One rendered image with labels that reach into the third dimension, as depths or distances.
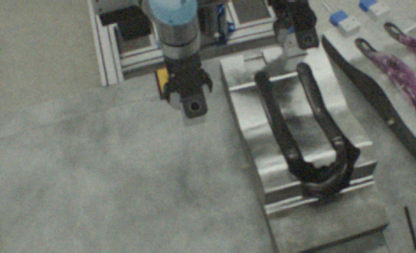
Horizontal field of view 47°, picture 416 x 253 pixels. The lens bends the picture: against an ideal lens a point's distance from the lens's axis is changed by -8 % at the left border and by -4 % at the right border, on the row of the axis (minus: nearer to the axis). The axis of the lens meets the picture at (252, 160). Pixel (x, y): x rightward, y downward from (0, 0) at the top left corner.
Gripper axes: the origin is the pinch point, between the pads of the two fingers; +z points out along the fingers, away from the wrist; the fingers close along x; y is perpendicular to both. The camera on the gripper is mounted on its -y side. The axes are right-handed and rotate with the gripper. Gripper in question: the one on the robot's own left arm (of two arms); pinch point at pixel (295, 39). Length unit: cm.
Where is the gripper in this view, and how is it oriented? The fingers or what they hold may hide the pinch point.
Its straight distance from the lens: 122.9
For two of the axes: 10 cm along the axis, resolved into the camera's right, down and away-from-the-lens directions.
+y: -2.9, -9.3, 2.4
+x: -9.6, 2.9, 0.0
